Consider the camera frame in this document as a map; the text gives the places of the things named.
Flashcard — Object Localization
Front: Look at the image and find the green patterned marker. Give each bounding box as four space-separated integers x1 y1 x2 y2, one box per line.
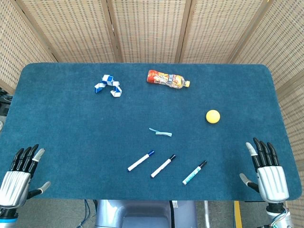
182 160 208 186

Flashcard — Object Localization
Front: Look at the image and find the yellow ball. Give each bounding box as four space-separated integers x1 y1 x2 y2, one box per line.
205 109 221 124

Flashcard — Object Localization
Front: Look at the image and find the white marker with blue cap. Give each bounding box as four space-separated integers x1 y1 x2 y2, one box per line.
127 150 155 172

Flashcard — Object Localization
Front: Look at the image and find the blue carpet table mat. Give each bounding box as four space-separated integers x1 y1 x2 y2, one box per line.
0 62 300 202

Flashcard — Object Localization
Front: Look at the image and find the grey robot torso base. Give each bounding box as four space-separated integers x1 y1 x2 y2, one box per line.
95 199 198 228

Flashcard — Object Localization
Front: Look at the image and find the white marker with black cap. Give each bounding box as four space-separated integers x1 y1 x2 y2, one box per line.
150 154 177 179

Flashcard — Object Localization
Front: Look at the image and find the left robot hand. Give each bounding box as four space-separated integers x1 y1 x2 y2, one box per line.
0 143 51 211

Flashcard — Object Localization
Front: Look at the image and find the bamboo folding screen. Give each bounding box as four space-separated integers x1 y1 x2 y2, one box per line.
0 0 304 228

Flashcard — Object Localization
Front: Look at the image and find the plastic bottle with orange label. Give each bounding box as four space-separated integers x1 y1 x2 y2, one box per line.
146 69 191 90

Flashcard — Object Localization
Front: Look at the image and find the blue white snake cube toy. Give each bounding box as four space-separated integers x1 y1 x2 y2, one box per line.
94 74 123 97

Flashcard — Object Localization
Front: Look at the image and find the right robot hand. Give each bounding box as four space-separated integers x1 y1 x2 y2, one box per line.
239 137 290 204

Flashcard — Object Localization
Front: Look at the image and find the blue floor cable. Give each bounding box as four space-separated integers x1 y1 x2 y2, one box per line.
79 199 96 228

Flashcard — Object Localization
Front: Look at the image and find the black equipment with cables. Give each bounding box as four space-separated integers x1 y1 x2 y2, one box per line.
0 87 12 117

